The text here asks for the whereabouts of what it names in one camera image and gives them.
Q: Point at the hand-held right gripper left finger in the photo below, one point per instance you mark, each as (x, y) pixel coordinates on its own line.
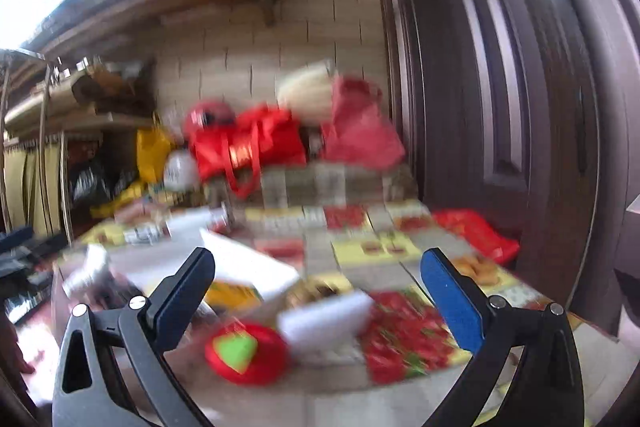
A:
(182, 302)

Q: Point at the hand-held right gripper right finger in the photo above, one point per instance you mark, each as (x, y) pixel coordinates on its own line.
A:
(452, 302)

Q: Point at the white cardboard box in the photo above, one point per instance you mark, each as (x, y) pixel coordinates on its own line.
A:
(250, 262)

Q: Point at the red round pad green centre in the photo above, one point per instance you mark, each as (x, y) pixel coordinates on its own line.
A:
(245, 352)

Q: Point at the white sponge block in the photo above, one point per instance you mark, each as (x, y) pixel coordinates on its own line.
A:
(325, 319)

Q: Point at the red printed shopping bag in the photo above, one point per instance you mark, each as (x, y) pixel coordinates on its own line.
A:
(475, 232)

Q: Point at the fruit print tablecloth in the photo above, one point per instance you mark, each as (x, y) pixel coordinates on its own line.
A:
(390, 237)

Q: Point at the black plastic bag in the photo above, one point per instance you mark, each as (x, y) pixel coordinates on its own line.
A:
(100, 182)

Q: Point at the white round object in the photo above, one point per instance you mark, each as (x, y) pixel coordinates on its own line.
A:
(181, 169)

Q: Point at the wooden shelf rack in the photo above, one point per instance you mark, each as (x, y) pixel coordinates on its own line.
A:
(60, 107)

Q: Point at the yellow plastic bag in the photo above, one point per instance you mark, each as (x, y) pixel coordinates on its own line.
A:
(152, 152)

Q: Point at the checkered cloth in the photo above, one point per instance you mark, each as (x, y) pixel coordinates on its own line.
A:
(330, 184)

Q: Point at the red gift bag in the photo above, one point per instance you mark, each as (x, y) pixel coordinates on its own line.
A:
(250, 142)

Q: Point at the red helmet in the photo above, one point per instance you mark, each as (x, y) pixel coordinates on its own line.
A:
(207, 117)

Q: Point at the red plastic bag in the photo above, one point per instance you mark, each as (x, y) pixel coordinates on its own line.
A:
(360, 127)

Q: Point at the cream ribbed plastic object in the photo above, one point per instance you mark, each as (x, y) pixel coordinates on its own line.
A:
(305, 89)

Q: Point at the brown panelled door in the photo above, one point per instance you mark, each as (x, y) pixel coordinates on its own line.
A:
(500, 57)

